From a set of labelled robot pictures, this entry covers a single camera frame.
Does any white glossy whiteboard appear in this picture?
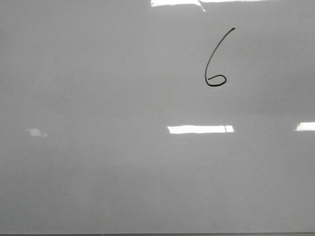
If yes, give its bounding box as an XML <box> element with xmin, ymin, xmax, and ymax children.
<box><xmin>0</xmin><ymin>0</ymin><xmax>315</xmax><ymax>234</ymax></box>

